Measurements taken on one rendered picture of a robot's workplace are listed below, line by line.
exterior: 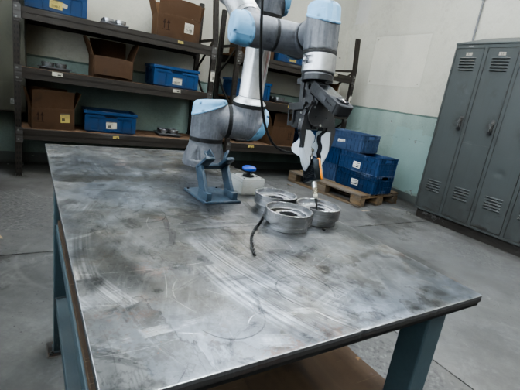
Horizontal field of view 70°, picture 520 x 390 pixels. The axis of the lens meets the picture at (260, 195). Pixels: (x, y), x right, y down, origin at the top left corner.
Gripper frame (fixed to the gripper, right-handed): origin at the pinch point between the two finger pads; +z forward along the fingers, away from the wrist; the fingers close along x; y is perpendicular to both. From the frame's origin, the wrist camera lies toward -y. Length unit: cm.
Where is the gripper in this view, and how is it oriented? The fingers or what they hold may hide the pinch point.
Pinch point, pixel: (313, 165)
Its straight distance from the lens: 85.6
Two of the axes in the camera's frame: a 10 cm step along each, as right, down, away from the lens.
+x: -8.6, -0.1, -5.1
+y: -5.0, -1.6, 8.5
